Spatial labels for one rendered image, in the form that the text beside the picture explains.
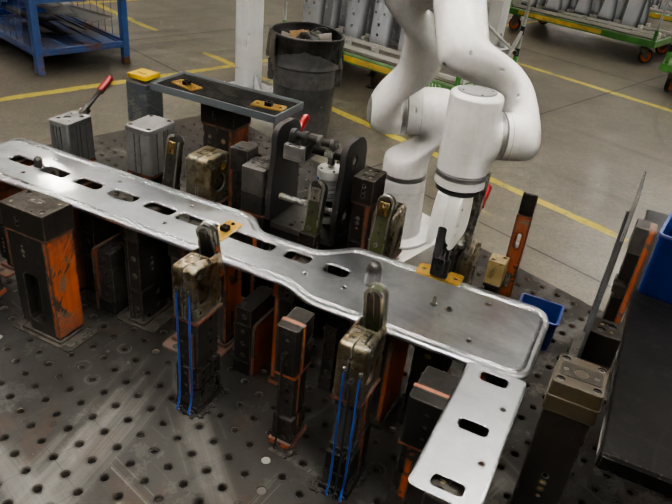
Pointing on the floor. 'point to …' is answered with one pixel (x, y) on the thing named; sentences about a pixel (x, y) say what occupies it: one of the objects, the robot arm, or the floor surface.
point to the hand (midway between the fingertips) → (442, 263)
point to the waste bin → (306, 68)
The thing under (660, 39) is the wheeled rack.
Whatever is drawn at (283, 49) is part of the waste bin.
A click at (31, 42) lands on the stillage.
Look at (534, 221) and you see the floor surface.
